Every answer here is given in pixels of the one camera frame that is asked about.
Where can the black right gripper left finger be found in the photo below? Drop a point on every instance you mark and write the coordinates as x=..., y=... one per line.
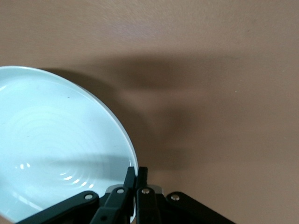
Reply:
x=116, y=200

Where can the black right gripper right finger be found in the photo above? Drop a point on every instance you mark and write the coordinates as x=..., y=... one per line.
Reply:
x=146, y=205

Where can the light blue round plate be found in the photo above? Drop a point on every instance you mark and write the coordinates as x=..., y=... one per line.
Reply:
x=53, y=130

